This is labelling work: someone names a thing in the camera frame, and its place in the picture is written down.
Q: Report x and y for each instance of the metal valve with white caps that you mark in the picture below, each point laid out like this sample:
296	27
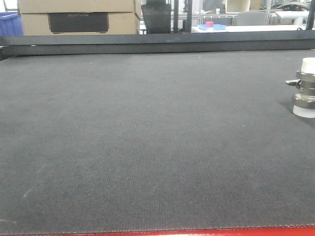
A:
304	100

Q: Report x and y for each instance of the black conveyor belt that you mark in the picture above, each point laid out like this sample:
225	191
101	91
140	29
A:
145	142

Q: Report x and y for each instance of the cardboard box with black label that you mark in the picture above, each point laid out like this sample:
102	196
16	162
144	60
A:
79	17

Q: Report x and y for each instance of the white background table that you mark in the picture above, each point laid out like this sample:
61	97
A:
254	28

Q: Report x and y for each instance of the blue tray on table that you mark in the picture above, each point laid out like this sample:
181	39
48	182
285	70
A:
215	27

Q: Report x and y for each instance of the black office chair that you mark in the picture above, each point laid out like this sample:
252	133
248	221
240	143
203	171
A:
157	16

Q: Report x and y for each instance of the grey office chair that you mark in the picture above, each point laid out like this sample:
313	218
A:
251	18

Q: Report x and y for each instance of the blue plastic bin far left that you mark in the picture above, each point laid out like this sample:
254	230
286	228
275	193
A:
10	24

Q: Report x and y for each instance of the black conveyor side rail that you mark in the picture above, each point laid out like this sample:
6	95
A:
53	45

